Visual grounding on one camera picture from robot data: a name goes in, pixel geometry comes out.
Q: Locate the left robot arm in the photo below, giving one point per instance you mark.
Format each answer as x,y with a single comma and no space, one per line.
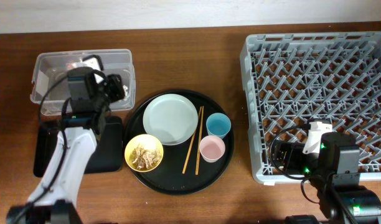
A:
82,122

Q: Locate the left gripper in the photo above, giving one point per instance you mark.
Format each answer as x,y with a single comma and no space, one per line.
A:
112,81

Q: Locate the blue cup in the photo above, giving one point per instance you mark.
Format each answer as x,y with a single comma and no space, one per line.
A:
218,124

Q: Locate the pink cup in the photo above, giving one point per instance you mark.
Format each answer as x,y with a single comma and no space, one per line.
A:
212,148

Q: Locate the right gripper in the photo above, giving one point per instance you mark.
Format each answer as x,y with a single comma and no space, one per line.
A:
294,150

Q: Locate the grey plate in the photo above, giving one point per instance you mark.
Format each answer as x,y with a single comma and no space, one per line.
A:
171,118

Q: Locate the round black tray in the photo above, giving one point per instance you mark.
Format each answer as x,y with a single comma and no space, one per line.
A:
167,178

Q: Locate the black rectangular tray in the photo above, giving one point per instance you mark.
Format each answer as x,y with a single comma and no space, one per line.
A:
108,156

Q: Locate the food scraps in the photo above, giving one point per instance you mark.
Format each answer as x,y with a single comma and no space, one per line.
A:
145,159

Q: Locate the white tissue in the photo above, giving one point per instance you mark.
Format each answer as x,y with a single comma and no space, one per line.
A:
125,89

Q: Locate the wooden chopstick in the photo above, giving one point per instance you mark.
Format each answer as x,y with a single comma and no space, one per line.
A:
199,140
191,144

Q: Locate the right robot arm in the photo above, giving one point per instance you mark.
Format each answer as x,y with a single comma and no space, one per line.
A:
334,173

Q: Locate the yellow bowl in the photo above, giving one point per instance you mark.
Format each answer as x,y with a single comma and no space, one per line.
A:
148,141

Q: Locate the grey dishwasher rack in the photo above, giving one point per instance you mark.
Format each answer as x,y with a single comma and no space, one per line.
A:
291,78

